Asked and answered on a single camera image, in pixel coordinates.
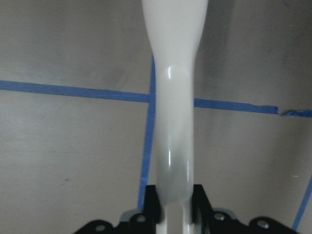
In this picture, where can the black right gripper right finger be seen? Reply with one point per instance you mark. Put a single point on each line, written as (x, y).
(202, 210)

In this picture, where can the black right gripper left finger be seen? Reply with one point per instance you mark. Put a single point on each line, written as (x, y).
(151, 205)

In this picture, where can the white hand brush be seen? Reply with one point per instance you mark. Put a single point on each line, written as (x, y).
(174, 29)

